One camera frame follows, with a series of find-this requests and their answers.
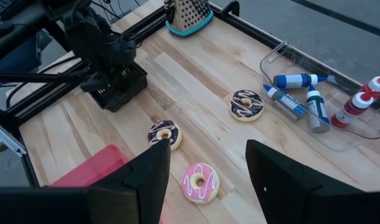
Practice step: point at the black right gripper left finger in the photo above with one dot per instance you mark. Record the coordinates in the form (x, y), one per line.
(140, 189)

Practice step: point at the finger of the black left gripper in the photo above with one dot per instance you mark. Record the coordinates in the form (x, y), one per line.
(94, 82)

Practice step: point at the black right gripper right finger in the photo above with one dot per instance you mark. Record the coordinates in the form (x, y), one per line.
(280, 186)

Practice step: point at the chocolate iced donut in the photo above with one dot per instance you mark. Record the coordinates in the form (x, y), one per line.
(174, 130)
(255, 112)

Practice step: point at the pink iced donut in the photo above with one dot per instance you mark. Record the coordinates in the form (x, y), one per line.
(208, 193)

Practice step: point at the small blue-capped bottle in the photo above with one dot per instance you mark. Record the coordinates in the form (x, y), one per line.
(286, 102)
(317, 112)

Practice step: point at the small red-capped bottle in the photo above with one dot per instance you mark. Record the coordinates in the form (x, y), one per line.
(376, 85)
(348, 112)

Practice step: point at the large blue squeeze bottle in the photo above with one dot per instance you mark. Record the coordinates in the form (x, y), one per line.
(292, 81)

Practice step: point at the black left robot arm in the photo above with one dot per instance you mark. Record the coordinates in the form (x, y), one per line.
(84, 25)

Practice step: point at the black perforated basket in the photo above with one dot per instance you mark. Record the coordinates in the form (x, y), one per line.
(127, 90)

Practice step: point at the red plastic tray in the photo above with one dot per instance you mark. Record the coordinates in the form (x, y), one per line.
(96, 168)

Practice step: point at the clear plastic container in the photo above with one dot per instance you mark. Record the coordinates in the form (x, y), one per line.
(332, 140)

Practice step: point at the teal metal box grater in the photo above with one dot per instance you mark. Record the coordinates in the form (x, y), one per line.
(189, 15)

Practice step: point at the silver aluminium bar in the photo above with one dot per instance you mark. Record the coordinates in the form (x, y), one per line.
(9, 138)

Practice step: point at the black table clamp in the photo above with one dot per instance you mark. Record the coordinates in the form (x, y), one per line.
(231, 7)

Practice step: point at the black keyboard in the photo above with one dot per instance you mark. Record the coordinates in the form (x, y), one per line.
(0, 6)

